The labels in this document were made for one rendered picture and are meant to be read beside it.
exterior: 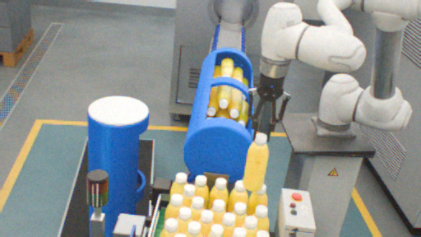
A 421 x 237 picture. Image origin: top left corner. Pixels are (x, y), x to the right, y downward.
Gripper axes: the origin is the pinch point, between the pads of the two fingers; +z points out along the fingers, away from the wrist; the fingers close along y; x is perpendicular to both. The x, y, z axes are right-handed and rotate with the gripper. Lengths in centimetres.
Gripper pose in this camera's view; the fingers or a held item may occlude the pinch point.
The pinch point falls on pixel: (262, 130)
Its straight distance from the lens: 156.0
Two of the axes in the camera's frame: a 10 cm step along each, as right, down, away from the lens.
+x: -0.8, 4.8, -8.7
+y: -9.9, -1.3, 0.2
